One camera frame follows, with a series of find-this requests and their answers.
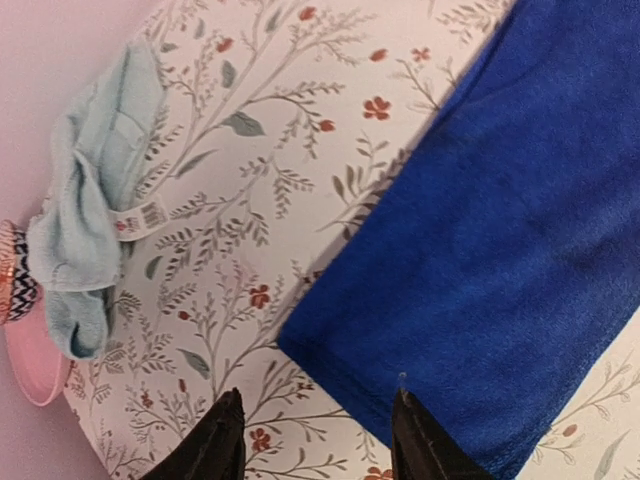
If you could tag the dark blue towel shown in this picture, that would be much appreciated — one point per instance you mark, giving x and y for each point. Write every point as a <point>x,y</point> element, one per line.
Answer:
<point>504,258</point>

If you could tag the floral tablecloth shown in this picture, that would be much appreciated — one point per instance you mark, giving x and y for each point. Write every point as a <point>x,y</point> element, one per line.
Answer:
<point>285,124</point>

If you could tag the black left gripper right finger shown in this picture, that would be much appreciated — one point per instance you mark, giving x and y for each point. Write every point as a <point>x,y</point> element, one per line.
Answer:
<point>421,448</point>

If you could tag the light blue towel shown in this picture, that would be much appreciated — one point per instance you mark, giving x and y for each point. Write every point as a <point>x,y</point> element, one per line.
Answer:
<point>97,151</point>

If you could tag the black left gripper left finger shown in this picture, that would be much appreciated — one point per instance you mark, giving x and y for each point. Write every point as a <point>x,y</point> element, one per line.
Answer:
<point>214,449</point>

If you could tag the pink plate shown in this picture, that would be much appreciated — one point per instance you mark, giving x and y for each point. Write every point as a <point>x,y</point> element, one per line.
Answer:
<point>40,369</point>

